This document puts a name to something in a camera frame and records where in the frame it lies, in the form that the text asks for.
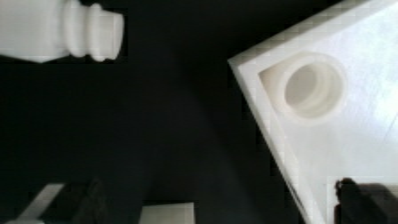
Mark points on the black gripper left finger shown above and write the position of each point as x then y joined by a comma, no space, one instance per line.
79,205

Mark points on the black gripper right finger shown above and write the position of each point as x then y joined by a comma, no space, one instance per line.
367,203

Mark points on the white square tabletop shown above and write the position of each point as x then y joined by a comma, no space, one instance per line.
319,80

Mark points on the white leg front centre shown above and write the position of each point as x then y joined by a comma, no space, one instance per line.
53,28

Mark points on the white U-shaped fence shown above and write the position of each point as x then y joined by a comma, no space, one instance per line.
168,214

